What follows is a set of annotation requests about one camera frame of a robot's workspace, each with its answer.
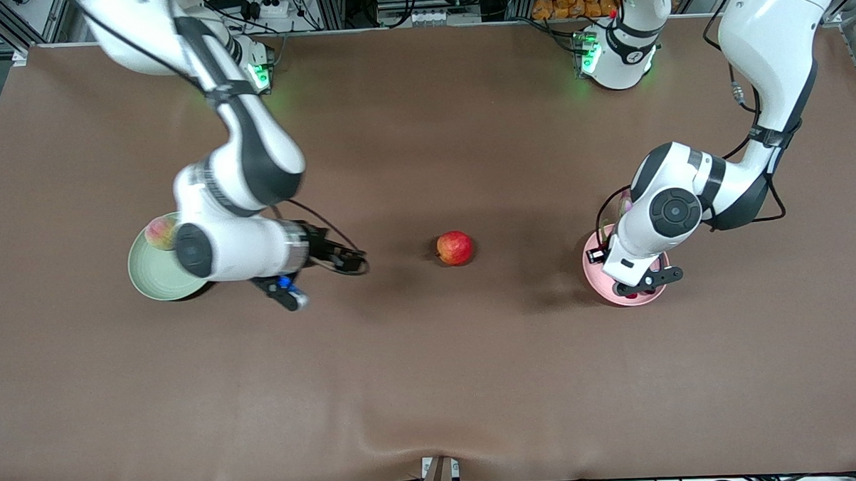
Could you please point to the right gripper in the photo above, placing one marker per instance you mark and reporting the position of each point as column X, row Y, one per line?
column 319, row 248

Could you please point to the white power strip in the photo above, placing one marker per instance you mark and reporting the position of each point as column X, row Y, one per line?
column 263, row 4

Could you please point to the pale pink round plate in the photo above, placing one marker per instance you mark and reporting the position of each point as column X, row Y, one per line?
column 594, row 281

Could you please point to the pale green round plate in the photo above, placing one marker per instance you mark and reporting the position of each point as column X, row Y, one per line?
column 155, row 275

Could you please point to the purple toy eggplant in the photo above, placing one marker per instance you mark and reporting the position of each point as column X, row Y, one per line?
column 625, row 205

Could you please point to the yellow pink toy peach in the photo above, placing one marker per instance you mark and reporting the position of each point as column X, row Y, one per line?
column 160, row 233

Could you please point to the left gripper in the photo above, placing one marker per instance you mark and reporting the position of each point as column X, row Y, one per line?
column 598, row 254

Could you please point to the red toy chili pepper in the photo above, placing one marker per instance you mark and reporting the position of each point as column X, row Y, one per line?
column 633, row 295

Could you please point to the large table cover cloth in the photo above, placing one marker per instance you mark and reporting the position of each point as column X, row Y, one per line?
column 404, row 376

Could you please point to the red toy apple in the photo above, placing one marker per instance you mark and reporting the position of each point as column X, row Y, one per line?
column 454, row 248

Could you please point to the silver equipment rack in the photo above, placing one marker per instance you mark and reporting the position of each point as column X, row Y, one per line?
column 416, row 6

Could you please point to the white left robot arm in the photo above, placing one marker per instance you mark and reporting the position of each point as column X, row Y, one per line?
column 769, row 15

